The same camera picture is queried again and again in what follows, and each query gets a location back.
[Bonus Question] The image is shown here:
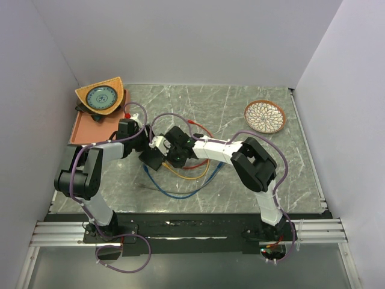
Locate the black network switch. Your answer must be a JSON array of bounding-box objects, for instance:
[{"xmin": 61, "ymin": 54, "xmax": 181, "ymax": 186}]
[{"xmin": 139, "ymin": 148, "xmax": 167, "ymax": 171}]

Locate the yellow ethernet cable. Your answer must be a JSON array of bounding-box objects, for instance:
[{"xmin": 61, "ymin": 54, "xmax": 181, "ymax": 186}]
[{"xmin": 162, "ymin": 159, "xmax": 211, "ymax": 181}]

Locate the red ethernet cable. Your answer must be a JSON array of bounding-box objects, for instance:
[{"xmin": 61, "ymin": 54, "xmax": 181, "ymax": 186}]
[{"xmin": 182, "ymin": 119, "xmax": 215, "ymax": 171}]

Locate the blue ethernet cable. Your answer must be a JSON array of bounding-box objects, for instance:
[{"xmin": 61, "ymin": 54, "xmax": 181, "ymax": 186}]
[{"xmin": 143, "ymin": 163, "xmax": 224, "ymax": 200}]

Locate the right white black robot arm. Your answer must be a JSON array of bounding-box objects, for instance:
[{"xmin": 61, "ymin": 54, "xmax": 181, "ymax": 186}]
[{"xmin": 160, "ymin": 126, "xmax": 284, "ymax": 240}]

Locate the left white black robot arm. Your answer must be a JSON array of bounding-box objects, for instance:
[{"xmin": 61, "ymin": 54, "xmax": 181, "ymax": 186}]
[{"xmin": 54, "ymin": 116, "xmax": 151, "ymax": 242}]

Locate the dark bowl under basket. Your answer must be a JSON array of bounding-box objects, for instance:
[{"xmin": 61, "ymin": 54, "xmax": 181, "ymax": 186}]
[{"xmin": 75, "ymin": 101, "xmax": 103, "ymax": 122}]

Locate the pink plastic tray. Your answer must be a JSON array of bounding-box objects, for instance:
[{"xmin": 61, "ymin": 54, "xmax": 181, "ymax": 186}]
[{"xmin": 69, "ymin": 108, "xmax": 125, "ymax": 145}]

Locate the blue green ceramic plate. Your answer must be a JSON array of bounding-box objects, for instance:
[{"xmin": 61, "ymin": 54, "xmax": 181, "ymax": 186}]
[{"xmin": 86, "ymin": 85, "xmax": 118, "ymax": 110}]

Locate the orange woven basket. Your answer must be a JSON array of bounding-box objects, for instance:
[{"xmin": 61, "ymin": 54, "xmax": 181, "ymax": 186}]
[{"xmin": 75, "ymin": 76, "xmax": 125, "ymax": 116}]

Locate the floral patterned ceramic plate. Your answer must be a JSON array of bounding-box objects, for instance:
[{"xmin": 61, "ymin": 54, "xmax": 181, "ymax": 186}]
[{"xmin": 244, "ymin": 100, "xmax": 286, "ymax": 134}]

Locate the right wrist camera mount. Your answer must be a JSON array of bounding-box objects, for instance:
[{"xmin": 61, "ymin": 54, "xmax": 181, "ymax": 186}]
[{"xmin": 149, "ymin": 135, "xmax": 171, "ymax": 156}]

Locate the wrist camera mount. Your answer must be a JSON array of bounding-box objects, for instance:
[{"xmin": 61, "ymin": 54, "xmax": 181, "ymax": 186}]
[
  {"xmin": 149, "ymin": 135, "xmax": 171, "ymax": 156},
  {"xmin": 125, "ymin": 113, "xmax": 144, "ymax": 128}
]

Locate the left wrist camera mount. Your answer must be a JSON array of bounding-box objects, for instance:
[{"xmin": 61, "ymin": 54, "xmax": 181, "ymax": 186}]
[{"xmin": 125, "ymin": 113, "xmax": 144, "ymax": 128}]

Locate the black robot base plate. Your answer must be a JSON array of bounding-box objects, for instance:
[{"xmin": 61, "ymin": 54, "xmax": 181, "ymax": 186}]
[{"xmin": 45, "ymin": 211, "xmax": 332, "ymax": 259}]

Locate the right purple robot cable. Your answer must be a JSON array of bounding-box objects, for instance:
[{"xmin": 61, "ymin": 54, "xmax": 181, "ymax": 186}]
[{"xmin": 149, "ymin": 113, "xmax": 299, "ymax": 264}]

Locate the aluminium rail frame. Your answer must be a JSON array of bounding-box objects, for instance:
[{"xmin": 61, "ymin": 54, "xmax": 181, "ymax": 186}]
[{"xmin": 18, "ymin": 85, "xmax": 362, "ymax": 288}]

